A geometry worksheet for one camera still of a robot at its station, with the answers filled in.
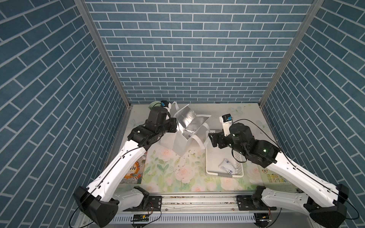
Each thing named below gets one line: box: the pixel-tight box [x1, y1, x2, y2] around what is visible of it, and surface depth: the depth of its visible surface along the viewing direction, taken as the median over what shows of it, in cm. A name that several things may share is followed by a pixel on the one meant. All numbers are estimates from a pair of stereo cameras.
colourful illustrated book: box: [120, 152, 147, 184], surface depth 86 cm
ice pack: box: [218, 158, 236, 175], surface depth 85 cm
